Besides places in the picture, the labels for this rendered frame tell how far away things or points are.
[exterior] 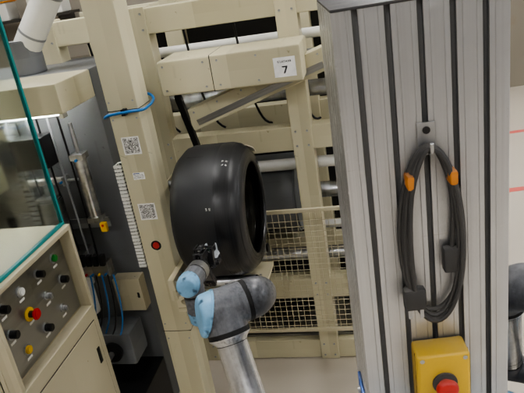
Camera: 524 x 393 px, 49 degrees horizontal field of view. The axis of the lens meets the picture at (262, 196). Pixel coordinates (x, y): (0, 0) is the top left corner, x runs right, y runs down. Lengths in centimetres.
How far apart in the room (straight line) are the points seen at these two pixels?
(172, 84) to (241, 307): 124
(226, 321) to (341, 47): 91
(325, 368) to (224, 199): 147
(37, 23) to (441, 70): 211
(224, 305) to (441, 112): 87
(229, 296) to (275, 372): 184
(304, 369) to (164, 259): 118
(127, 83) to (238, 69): 46
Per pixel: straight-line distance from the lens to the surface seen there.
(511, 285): 147
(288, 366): 339
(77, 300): 255
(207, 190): 220
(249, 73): 244
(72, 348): 243
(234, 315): 156
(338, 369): 333
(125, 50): 230
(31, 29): 276
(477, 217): 98
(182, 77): 251
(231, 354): 158
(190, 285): 190
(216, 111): 265
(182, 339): 276
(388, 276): 99
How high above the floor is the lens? 210
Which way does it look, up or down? 22 degrees down
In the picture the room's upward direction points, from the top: 9 degrees counter-clockwise
